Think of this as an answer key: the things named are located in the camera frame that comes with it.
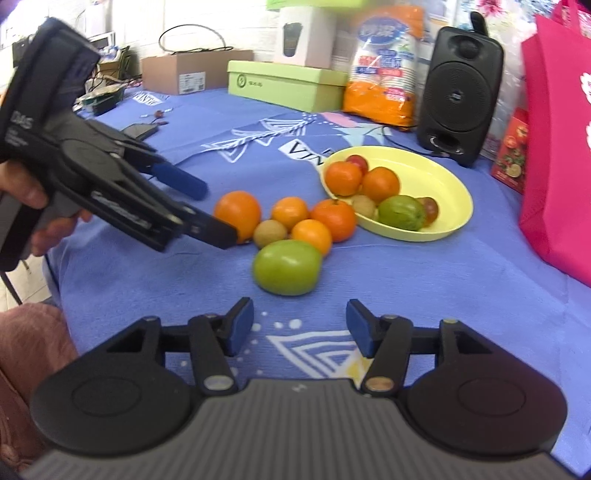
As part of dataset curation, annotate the red cherry tomato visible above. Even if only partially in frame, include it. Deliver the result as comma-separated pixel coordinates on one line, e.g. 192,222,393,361
346,154,369,176

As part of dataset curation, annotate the green tomato fruit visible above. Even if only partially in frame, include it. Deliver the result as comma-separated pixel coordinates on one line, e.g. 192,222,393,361
378,195,426,231

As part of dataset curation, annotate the person's left hand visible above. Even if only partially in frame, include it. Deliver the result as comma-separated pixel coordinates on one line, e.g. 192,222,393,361
1,160,92,257

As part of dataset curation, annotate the large orange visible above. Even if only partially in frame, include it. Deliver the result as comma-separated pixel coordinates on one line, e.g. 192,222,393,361
213,191,262,244

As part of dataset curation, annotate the black smartphone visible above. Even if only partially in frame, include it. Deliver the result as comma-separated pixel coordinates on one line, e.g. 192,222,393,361
121,123,159,141

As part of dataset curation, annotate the brown kiwi on table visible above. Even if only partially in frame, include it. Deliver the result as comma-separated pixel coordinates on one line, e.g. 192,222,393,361
252,219,288,249

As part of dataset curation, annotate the small orange mandarin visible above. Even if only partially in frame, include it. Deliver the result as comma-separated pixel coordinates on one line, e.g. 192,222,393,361
270,196,310,232

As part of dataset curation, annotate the light green apple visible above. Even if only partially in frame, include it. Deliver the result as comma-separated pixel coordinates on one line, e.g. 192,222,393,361
252,240,322,297

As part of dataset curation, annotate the orange tangerine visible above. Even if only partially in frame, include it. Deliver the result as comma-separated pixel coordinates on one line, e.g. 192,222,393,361
290,219,332,257

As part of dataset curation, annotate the person's pink clothed leg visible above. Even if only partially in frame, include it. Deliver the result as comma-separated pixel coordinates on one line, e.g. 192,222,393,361
0,303,78,473

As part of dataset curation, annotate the brown cardboard box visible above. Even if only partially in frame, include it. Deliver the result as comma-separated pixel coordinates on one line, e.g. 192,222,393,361
141,49,254,95

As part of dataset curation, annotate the light green shoe box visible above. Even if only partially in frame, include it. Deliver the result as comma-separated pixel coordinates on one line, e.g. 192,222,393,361
228,60,348,113

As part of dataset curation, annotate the brown kiwi fruit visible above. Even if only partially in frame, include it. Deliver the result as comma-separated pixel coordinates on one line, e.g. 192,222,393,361
351,194,377,219

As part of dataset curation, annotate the orange partly behind finger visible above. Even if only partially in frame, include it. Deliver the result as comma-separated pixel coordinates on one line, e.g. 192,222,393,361
361,167,401,204

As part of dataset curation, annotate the white cup box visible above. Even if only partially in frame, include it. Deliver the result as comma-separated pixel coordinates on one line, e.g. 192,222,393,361
273,6,338,69

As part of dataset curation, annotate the dark purple tomato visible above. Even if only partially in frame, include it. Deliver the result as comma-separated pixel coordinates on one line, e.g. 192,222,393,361
417,197,439,227

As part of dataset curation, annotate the large green box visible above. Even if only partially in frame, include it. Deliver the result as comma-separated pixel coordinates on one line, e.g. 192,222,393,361
266,0,368,10

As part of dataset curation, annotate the pink tote bag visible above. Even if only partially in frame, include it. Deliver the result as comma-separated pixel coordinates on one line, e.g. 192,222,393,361
520,1,590,284

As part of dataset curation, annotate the orange paper cup pack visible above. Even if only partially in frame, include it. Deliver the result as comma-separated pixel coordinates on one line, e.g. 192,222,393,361
342,4,425,129

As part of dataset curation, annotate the yellow plate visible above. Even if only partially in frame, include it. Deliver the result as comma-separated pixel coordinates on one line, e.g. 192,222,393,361
317,146,474,243

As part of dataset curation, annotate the red fruit carton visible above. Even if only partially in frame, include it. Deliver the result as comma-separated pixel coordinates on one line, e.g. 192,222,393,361
491,108,529,194

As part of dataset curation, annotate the black speaker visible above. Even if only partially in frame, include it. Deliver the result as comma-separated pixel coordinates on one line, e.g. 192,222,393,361
416,11,505,168

